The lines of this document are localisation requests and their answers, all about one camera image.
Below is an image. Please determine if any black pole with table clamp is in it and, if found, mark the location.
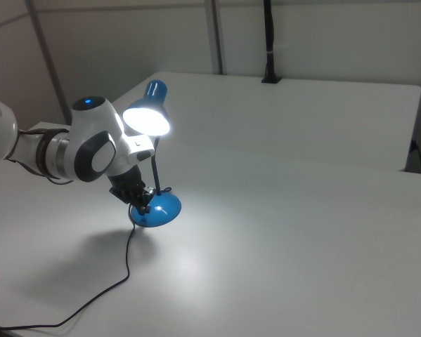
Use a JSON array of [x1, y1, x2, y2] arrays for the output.
[[261, 0, 281, 84]]

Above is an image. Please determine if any grey slanted partition post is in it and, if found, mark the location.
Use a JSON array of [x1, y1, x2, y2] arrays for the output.
[[25, 0, 72, 126]]

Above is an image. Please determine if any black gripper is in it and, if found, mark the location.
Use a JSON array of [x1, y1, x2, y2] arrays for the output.
[[108, 166, 157, 216]]

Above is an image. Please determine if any brown wrapped cable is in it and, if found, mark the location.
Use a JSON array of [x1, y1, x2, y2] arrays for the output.
[[6, 128, 74, 184]]

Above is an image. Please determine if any blue gooseneck desk lamp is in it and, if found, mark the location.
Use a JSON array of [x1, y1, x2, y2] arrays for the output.
[[122, 79, 182, 228]]

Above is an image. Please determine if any white side table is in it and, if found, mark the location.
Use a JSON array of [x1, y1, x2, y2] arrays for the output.
[[113, 72, 421, 173]]

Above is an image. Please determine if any black lamp power cable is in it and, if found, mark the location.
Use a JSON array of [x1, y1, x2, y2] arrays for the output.
[[0, 187, 172, 331]]

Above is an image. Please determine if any grey upright partition post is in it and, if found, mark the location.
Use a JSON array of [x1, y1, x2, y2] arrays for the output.
[[205, 0, 228, 75]]

